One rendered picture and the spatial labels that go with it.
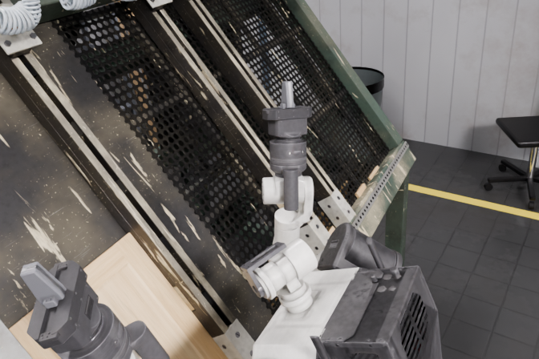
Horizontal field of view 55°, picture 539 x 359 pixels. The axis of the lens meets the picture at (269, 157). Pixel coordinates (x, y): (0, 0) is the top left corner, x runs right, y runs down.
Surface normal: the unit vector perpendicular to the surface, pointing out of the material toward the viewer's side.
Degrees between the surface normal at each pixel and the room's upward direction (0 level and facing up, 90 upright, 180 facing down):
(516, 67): 90
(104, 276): 53
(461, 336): 0
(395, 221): 90
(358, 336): 23
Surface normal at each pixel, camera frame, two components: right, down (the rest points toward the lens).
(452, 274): -0.07, -0.89
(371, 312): -0.41, -0.88
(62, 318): -0.27, -0.75
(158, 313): 0.66, -0.41
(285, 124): 0.47, 0.16
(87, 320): 0.96, -0.29
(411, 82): -0.55, 0.42
